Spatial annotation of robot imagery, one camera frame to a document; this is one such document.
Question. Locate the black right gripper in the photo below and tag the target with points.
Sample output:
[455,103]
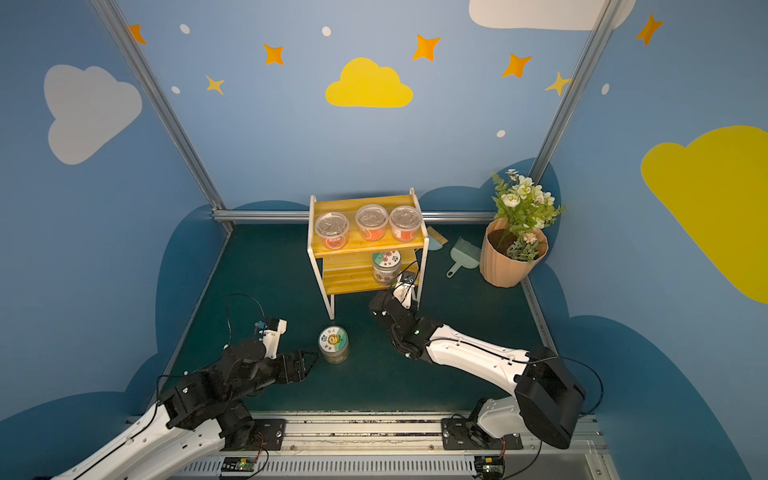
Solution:
[387,303]

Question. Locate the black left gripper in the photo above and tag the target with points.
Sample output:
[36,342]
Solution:
[284,366]

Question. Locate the sunflower label seed jar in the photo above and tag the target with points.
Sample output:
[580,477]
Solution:
[333,343]

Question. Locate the pink flower label seed jar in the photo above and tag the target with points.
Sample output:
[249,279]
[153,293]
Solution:
[386,266]

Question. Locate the clear lid seed container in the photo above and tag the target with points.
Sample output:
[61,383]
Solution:
[372,221]
[332,228]
[405,222]

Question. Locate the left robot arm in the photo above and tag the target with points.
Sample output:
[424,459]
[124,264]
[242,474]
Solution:
[204,412]

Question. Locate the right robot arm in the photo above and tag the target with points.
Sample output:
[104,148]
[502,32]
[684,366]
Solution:
[543,394]

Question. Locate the blue brush tan bristles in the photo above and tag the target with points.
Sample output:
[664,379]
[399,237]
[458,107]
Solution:
[436,240]

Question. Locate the mint green hand brush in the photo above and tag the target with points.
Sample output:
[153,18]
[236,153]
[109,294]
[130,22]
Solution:
[464,255]

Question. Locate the pink ribbed flower pot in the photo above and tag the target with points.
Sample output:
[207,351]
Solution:
[498,269]

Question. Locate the left circuit board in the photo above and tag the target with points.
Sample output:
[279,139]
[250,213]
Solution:
[243,466]

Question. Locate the circuit board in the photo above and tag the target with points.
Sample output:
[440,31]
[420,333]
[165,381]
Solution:
[243,466]
[489,467]

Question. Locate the right circuit board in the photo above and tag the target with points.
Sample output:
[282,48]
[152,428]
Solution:
[489,467]

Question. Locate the white flower plant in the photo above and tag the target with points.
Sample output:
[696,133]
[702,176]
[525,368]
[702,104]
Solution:
[527,210]

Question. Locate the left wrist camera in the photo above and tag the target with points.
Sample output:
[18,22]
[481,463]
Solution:
[269,332]

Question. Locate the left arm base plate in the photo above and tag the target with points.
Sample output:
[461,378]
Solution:
[264,434]

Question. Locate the aluminium front rail base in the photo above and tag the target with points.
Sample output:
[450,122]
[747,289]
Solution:
[403,445]

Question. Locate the white frame wooden shelf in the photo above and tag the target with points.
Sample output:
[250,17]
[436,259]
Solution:
[350,269]

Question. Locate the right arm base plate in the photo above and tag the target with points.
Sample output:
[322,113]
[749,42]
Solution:
[458,433]

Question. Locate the aluminium back rail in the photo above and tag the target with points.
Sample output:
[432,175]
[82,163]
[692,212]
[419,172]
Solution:
[284,217]

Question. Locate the right aluminium corner post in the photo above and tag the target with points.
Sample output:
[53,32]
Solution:
[587,62]

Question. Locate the aluminium corner post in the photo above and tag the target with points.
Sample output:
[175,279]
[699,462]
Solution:
[587,62]
[114,21]

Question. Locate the left aluminium corner post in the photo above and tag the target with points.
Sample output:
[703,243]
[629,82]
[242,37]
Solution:
[114,21]

